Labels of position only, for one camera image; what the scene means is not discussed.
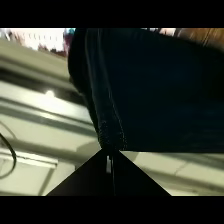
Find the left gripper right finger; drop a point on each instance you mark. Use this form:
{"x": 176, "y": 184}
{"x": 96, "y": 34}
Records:
{"x": 136, "y": 181}

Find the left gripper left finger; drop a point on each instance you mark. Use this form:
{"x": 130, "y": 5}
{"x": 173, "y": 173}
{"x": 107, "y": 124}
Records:
{"x": 90, "y": 180}

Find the black pants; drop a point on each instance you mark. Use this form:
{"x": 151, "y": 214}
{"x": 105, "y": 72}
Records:
{"x": 156, "y": 93}

